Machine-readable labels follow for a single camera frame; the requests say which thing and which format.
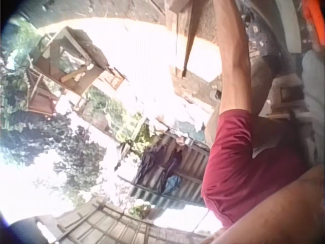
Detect orange cloth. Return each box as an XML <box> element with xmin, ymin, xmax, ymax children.
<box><xmin>299</xmin><ymin>0</ymin><xmax>325</xmax><ymax>49</ymax></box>

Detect wooden plank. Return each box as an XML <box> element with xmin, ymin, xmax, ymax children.
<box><xmin>164</xmin><ymin>0</ymin><xmax>196</xmax><ymax>33</ymax></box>

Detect corrugated metal fence with clothes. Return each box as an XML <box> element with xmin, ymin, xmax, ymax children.
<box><xmin>128</xmin><ymin>132</ymin><xmax>212</xmax><ymax>212</ymax></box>

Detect bamboo lattice fence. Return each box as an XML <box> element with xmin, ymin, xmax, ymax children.
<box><xmin>35</xmin><ymin>195</ymin><xmax>213</xmax><ymax>244</ymax></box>

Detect wooden frame structure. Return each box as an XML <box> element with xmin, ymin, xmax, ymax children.
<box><xmin>24</xmin><ymin>25</ymin><xmax>128</xmax><ymax>118</ymax></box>

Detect dark wooden stick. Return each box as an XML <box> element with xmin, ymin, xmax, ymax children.
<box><xmin>180</xmin><ymin>10</ymin><xmax>202</xmax><ymax>78</ymax></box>

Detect small wooden crate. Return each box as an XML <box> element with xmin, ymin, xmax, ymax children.
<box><xmin>269</xmin><ymin>76</ymin><xmax>307</xmax><ymax>120</ymax></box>

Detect person's legs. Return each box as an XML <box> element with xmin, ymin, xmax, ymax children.
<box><xmin>301</xmin><ymin>49</ymin><xmax>325</xmax><ymax>153</ymax></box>

